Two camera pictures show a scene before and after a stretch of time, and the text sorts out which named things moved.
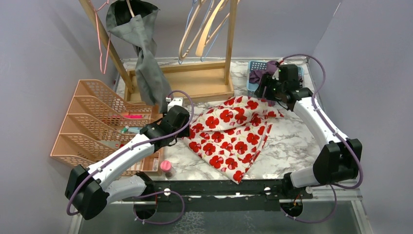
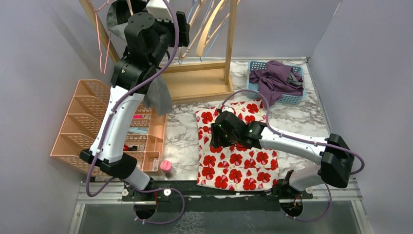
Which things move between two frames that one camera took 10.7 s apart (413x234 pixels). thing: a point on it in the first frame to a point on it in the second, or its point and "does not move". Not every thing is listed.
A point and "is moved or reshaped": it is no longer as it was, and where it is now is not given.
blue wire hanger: x=202 y=58 does not move
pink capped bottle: x=166 y=166 does not move
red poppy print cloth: x=229 y=136 is moved or reshaped
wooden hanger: x=130 y=8 does not move
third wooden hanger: x=202 y=41 does not move
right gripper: x=267 y=80 to x=216 y=140
